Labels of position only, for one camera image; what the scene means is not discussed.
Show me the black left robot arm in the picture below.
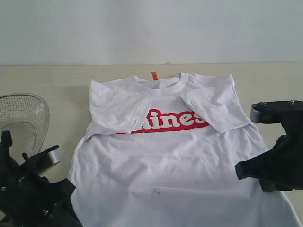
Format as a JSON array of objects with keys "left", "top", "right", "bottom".
[{"left": 0, "top": 130, "right": 82, "bottom": 227}]

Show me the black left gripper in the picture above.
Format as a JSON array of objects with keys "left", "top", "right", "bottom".
[{"left": 0, "top": 166, "right": 82, "bottom": 227}]

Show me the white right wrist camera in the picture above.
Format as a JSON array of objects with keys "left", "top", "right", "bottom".
[{"left": 250, "top": 100, "right": 303, "bottom": 135}]

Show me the round wire mesh basket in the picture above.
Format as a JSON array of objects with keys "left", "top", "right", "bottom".
[{"left": 0, "top": 93, "right": 50, "bottom": 156}]

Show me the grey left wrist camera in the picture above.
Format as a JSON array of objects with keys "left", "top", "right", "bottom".
[{"left": 21, "top": 145, "right": 60, "bottom": 175}]

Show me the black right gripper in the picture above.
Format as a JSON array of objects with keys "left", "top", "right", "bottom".
[{"left": 234, "top": 135, "right": 303, "bottom": 192}]

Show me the white t-shirt with red logo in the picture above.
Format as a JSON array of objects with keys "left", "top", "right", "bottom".
[{"left": 69, "top": 73, "right": 301, "bottom": 227}]

